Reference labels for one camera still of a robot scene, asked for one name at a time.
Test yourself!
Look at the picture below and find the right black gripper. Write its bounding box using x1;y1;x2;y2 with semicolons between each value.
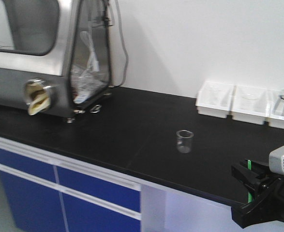
231;159;284;229

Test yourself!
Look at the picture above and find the green plastic spoon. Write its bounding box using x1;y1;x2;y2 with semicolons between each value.
246;159;254;204

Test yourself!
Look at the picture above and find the blue lab cabinet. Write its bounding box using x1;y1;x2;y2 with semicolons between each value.
0;137;142;232

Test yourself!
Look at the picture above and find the right white storage bin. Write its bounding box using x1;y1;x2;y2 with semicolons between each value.
268;89;284;129

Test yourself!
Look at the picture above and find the white storage bin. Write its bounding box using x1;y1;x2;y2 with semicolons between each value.
195;81;235;118
231;85;270;125
268;89;284;129

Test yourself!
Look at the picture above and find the middle white storage bin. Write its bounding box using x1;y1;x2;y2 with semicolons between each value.
231;85;270;125

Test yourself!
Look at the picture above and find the glass beaker in middle bin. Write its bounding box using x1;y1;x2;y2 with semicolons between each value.
241;94;258;111

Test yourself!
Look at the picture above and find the glass beaker in bin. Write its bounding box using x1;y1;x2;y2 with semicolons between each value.
208;83;221;105
241;94;258;111

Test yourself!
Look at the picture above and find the glass beaker front left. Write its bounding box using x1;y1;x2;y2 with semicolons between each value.
176;130;194;154

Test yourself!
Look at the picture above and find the left white storage bin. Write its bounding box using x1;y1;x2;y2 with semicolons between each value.
195;81;235;118

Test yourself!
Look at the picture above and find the glass beaker in left bin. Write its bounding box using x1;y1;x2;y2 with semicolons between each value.
208;83;221;105

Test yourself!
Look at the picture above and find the beige rubber glove port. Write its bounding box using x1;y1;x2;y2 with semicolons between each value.
24;78;54;116

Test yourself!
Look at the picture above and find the stainless steel glove box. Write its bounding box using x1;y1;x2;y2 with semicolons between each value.
0;0;112;121

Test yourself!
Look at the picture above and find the grey hose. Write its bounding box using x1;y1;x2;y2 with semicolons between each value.
108;0;130;88

